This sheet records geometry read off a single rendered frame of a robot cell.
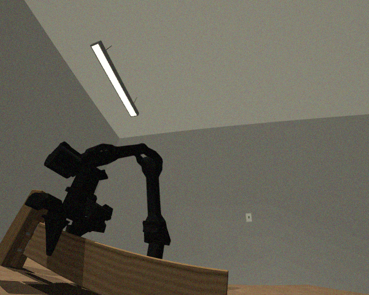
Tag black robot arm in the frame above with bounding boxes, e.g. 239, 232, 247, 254
44, 141, 171, 259

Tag brown wooden rail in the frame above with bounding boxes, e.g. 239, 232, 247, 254
23, 222, 229, 295

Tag dark brown wooden post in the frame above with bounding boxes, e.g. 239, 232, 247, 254
0, 190, 48, 268

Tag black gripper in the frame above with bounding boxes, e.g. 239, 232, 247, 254
25, 182, 106, 256

